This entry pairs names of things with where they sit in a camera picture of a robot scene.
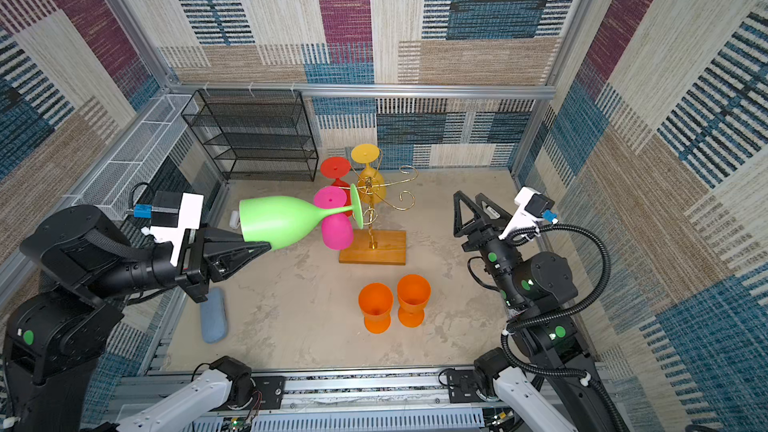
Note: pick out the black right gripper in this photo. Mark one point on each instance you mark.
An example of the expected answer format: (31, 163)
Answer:
(462, 230)

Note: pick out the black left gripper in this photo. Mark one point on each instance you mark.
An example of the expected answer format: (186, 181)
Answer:
(213, 257)

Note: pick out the green wine glass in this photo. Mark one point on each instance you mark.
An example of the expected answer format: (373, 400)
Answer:
(282, 221)

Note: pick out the large orange wine glass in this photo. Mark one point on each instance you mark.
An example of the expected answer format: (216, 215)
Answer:
(413, 292)

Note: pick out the pink wine glass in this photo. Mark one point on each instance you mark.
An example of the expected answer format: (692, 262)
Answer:
(337, 231)

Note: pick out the small orange wine glass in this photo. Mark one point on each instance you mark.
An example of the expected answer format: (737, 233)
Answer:
(375, 301)

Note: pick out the red wine glass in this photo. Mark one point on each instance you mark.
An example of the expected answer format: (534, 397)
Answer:
(336, 169)

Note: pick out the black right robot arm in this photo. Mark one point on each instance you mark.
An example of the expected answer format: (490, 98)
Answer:
(542, 373)

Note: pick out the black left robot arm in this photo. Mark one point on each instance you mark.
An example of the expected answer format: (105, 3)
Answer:
(54, 341)

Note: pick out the yellow wine glass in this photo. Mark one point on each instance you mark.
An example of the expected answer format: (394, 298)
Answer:
(370, 181)

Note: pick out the black mesh shelf rack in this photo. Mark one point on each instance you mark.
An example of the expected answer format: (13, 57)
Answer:
(254, 134)

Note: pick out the small white object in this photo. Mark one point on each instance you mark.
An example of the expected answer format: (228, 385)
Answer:
(234, 221)

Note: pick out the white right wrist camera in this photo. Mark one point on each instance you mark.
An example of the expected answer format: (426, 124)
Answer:
(534, 211)

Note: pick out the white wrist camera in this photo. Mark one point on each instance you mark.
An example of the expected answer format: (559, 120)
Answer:
(534, 211)
(171, 215)

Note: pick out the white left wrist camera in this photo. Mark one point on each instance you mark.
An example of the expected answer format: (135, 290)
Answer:
(171, 215)

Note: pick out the gold wire wine glass rack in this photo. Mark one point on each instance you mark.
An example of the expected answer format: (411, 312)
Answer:
(373, 245)

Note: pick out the white wire basket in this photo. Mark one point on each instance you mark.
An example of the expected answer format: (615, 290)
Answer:
(137, 158)

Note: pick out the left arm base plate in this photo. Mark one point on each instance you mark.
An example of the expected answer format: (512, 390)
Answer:
(256, 393)

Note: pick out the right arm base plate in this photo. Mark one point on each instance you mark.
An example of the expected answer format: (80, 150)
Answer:
(468, 386)

